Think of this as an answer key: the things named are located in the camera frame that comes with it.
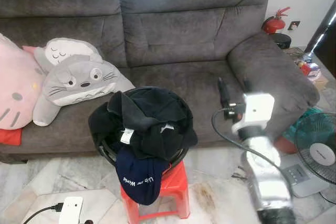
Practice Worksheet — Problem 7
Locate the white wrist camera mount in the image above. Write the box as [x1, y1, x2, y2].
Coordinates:
[231, 92, 276, 137]
[58, 196, 84, 224]

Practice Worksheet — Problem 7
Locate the dark grey fabric sofa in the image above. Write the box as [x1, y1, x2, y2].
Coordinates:
[0, 0, 321, 164]

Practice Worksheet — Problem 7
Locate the dark brown door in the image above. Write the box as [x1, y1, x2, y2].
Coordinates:
[303, 0, 336, 78]

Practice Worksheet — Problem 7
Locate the red cushion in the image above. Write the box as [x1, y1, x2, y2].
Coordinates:
[0, 127, 23, 146]

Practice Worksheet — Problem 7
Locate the dark plain garment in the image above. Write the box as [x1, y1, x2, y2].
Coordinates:
[126, 88, 185, 125]

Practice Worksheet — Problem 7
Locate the colourful magazine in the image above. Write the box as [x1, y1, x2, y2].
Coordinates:
[283, 47, 308, 62]

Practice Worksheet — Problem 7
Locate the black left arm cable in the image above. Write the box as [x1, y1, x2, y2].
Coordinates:
[22, 202, 65, 224]

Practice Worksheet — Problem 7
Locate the red blue plastic toy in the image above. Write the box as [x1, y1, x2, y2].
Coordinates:
[297, 59, 322, 82]

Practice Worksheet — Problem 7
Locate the red fire extinguisher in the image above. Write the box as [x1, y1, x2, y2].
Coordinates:
[262, 6, 291, 35]

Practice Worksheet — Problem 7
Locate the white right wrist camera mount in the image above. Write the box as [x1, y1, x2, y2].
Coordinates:
[231, 92, 276, 137]

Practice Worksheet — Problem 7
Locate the grey white animal plush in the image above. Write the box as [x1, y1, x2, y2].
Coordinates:
[33, 38, 137, 127]

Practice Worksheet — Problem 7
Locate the navy garment white text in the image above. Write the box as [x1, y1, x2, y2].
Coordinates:
[114, 144, 172, 207]

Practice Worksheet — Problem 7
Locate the black round bin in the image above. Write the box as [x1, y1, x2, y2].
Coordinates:
[272, 33, 292, 50]

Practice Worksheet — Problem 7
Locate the wall socket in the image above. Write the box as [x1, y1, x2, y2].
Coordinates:
[287, 20, 301, 31]

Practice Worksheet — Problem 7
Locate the grey floor fan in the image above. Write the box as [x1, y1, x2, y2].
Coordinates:
[282, 112, 336, 198]

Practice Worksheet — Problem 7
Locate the red plastic stool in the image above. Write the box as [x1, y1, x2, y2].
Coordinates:
[120, 160, 191, 224]

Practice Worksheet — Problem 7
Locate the pink cat plush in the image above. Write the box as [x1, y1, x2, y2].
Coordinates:
[0, 33, 46, 131]

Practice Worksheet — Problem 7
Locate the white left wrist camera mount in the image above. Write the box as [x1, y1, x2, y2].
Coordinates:
[58, 196, 84, 224]

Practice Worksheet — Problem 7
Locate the red round container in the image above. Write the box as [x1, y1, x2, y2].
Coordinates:
[274, 136, 298, 155]

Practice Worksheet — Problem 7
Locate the teal plastic basket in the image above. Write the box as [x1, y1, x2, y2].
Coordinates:
[283, 107, 326, 143]

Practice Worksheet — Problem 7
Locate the black round laundry basket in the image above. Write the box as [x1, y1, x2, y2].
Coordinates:
[96, 85, 194, 168]

